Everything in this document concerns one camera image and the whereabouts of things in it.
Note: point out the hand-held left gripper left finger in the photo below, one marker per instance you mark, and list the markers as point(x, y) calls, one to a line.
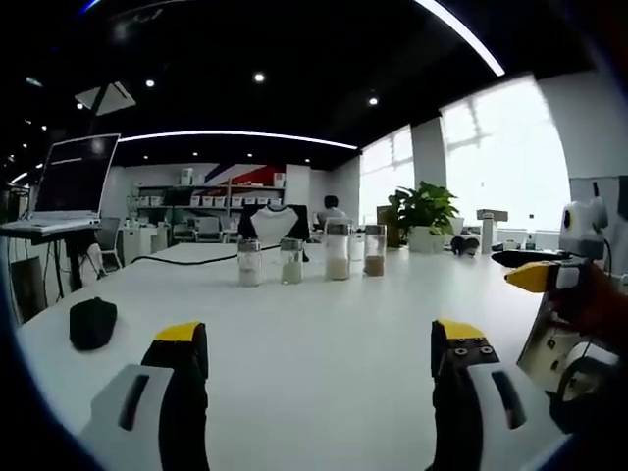
point(147, 417)

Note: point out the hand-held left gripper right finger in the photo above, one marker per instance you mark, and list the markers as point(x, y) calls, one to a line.
point(471, 417)

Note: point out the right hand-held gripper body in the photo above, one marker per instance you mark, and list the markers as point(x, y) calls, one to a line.
point(584, 225)

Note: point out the tall seasoning bottle brown powder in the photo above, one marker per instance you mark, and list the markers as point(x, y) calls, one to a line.
point(375, 265)

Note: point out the short seasoning bottle white powder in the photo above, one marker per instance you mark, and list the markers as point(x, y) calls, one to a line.
point(249, 272)

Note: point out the tall seasoning bottle white powder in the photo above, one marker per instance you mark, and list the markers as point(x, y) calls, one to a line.
point(338, 267)

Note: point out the short glass jar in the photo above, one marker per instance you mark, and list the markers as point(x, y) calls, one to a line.
point(292, 271)

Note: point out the green bottle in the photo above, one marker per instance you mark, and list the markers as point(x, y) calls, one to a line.
point(532, 240)

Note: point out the person's right hand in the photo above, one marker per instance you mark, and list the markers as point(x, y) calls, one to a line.
point(598, 309)

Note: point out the small black object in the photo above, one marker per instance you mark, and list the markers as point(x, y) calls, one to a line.
point(465, 245)

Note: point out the black pouch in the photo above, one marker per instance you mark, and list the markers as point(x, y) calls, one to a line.
point(93, 324)

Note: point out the green potted plant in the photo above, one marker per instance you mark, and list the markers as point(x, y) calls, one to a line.
point(427, 208)

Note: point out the grey office chair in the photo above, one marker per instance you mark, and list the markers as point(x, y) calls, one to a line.
point(109, 240)
point(210, 229)

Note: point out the storage shelf with white bins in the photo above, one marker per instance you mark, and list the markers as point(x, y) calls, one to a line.
point(211, 198)

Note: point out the open laptop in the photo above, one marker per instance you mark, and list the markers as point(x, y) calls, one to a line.
point(73, 176)

